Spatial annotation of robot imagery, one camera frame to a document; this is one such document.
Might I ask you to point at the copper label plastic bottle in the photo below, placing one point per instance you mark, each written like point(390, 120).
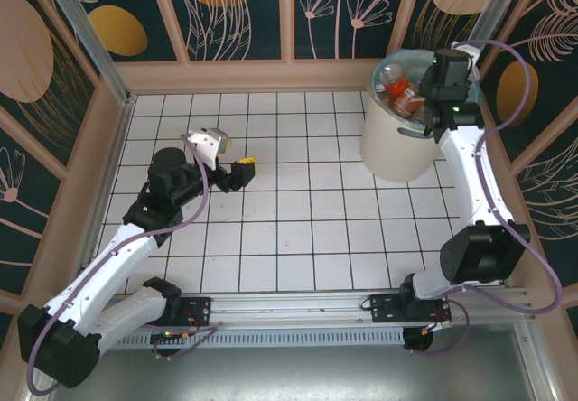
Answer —
point(406, 103)

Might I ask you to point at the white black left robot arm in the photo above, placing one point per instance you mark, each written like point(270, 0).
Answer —
point(104, 270)

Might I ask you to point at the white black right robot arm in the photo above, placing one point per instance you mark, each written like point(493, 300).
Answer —
point(465, 179)

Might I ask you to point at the light blue bin liner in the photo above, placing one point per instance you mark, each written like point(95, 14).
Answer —
point(406, 54)

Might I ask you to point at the cream plastic waste bin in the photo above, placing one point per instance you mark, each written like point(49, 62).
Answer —
point(397, 152)

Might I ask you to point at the grey metal sheet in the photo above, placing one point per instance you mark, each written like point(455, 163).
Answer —
point(293, 374)

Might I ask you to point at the aluminium side rail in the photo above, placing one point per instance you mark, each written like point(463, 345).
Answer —
point(123, 121)

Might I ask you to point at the aluminium frame post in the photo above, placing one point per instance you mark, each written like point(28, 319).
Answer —
point(92, 42)
point(496, 12)

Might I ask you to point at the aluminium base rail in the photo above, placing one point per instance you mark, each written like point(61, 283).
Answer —
point(289, 306)

